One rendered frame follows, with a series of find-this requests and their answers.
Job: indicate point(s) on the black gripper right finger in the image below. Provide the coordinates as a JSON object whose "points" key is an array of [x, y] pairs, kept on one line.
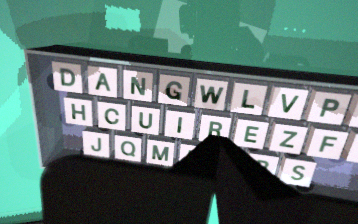
{"points": [[247, 193]]}

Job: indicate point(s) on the keyboard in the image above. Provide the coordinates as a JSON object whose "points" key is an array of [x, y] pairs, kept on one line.
{"points": [[302, 126]]}

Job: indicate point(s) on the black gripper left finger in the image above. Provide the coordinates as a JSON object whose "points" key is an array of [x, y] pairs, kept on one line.
{"points": [[82, 189]]}

